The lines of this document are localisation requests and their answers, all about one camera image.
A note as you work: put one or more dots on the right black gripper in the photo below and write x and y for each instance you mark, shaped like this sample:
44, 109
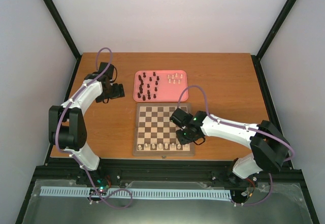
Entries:
182, 140

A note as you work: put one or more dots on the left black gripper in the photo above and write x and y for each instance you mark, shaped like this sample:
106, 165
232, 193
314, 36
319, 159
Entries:
119, 92

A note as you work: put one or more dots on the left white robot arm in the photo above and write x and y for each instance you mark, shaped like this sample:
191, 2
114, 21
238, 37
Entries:
67, 129

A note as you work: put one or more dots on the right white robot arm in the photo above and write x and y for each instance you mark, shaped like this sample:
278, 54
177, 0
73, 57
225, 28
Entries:
269, 149

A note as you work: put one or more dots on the wooden chess board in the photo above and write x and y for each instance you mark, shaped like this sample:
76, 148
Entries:
153, 126

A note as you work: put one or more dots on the pink plastic tray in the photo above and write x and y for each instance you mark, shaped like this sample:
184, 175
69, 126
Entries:
160, 86

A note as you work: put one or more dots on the light blue cable duct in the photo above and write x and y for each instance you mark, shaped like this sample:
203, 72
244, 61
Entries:
138, 193

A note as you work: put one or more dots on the black aluminium frame base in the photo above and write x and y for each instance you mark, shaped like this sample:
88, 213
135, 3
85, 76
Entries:
289, 202

